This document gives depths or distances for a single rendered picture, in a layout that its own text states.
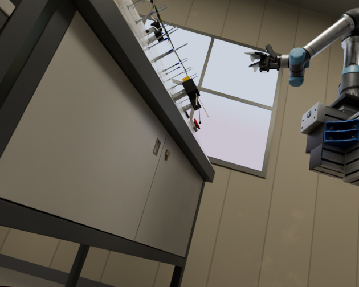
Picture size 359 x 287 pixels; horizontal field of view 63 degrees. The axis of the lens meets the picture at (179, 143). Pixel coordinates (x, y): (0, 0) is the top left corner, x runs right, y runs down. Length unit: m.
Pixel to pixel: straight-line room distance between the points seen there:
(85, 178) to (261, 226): 2.11
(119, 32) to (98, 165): 0.32
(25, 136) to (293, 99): 2.85
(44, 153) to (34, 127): 0.06
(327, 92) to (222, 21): 1.35
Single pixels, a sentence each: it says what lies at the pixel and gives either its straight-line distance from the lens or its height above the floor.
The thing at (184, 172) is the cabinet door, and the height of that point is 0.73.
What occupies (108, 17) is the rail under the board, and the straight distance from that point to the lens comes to 0.71.
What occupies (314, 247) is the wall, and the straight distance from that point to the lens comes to 2.85.
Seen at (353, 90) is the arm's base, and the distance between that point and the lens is 1.49.
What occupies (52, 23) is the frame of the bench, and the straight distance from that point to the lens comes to 0.64.
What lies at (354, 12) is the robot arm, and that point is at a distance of 1.81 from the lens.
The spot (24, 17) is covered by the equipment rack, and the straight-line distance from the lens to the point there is 0.54.
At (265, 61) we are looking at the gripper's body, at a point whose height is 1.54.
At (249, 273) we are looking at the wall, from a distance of 2.63.
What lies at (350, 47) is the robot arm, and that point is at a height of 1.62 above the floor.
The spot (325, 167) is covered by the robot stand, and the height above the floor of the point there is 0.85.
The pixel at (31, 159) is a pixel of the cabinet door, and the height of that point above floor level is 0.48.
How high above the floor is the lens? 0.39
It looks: 21 degrees up
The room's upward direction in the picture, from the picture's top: 16 degrees clockwise
